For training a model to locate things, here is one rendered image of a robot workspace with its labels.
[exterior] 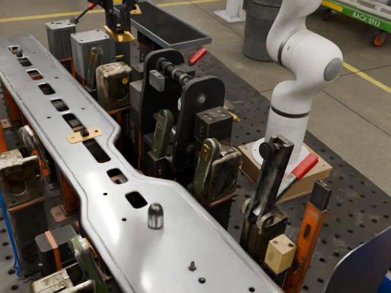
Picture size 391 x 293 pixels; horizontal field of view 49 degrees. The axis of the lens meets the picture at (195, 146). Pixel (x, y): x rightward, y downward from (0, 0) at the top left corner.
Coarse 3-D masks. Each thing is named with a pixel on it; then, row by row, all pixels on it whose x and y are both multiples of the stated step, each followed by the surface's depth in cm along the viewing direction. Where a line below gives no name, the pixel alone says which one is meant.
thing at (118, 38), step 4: (108, 28) 87; (120, 28) 85; (108, 32) 86; (120, 32) 85; (124, 32) 85; (128, 32) 86; (112, 36) 84; (116, 36) 84; (120, 36) 84; (124, 36) 84; (128, 36) 84; (132, 36) 85; (116, 40) 82; (120, 40) 83; (124, 40) 83; (128, 40) 83; (132, 40) 83
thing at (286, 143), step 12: (264, 144) 68; (276, 144) 69; (288, 144) 69; (264, 156) 68; (276, 156) 71; (288, 156) 70; (264, 168) 73; (276, 168) 70; (264, 180) 74; (276, 180) 71; (264, 192) 75; (276, 192) 74; (252, 204) 76; (264, 204) 74; (252, 216) 79
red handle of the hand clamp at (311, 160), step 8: (304, 160) 78; (312, 160) 77; (296, 168) 78; (304, 168) 77; (288, 176) 78; (296, 176) 77; (280, 184) 78; (288, 184) 77; (280, 192) 77; (256, 208) 77; (256, 216) 76
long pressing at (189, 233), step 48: (0, 48) 142; (48, 96) 118; (48, 144) 101; (96, 192) 88; (144, 192) 89; (96, 240) 78; (144, 240) 78; (192, 240) 79; (144, 288) 70; (192, 288) 70; (240, 288) 71
